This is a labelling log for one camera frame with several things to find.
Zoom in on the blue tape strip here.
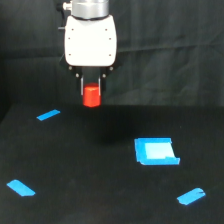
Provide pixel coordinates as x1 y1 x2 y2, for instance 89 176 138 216
7 180 35 197
177 187 206 206
37 109 60 121

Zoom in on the blue tape strip front left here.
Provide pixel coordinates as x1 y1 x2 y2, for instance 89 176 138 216
7 180 35 197

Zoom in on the blue tape strip front right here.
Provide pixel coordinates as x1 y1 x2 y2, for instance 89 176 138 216
177 187 206 206

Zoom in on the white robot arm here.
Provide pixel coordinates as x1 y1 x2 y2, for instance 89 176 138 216
61 0 117 95

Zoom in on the red hexagonal block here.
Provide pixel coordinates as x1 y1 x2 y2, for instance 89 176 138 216
83 83 101 107

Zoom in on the blue tape strip back left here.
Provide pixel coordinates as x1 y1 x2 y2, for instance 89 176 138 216
37 109 60 121

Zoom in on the blue tape square marker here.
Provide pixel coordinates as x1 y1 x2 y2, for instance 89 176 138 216
134 138 180 166

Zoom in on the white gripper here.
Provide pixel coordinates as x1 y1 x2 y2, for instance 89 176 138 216
64 15 117 96

